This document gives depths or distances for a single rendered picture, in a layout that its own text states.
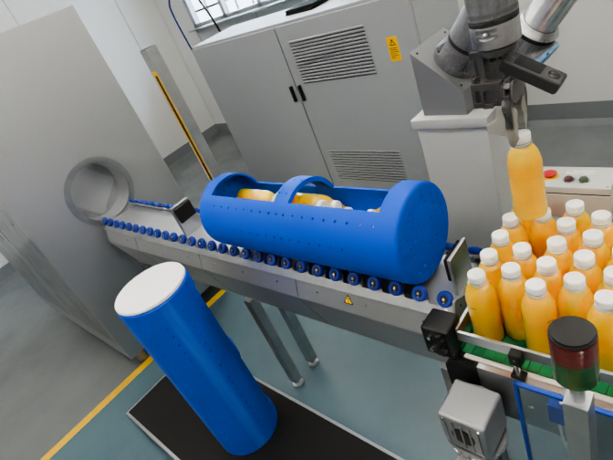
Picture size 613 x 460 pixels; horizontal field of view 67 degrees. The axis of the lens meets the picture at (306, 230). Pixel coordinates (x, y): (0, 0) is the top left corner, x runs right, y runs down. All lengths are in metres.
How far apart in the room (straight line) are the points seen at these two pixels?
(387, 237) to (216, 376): 0.98
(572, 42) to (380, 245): 2.98
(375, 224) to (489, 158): 0.82
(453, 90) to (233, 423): 1.58
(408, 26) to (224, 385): 2.09
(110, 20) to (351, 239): 5.59
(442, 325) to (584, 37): 3.05
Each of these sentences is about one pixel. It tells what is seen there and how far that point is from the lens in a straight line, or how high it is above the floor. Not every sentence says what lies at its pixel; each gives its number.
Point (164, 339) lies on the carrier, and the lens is 1.75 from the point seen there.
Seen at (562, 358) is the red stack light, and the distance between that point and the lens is 0.78.
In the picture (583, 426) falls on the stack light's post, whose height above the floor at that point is 1.05.
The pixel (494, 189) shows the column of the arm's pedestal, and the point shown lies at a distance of 1.99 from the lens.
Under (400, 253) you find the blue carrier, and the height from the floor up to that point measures 1.12.
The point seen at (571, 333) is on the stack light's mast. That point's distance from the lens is 0.77.
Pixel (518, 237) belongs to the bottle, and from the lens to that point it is 1.27.
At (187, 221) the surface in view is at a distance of 2.22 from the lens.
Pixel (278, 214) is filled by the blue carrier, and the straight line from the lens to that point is 1.44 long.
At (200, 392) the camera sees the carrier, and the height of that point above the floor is 0.59.
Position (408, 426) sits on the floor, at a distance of 2.22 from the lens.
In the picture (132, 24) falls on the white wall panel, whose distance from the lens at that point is 6.66.
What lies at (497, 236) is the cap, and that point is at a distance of 1.21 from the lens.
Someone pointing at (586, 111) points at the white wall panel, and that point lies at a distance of 4.12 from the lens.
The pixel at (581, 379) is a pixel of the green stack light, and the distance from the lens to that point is 0.81.
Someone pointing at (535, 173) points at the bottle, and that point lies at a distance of 1.10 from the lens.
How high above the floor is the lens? 1.84
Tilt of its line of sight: 30 degrees down
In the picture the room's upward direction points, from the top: 24 degrees counter-clockwise
